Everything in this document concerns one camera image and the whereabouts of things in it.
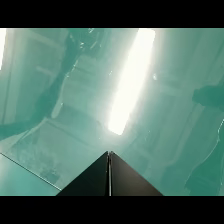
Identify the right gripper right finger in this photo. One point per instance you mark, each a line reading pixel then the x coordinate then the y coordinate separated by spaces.
pixel 128 180

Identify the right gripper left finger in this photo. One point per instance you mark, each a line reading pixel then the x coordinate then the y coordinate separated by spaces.
pixel 91 180

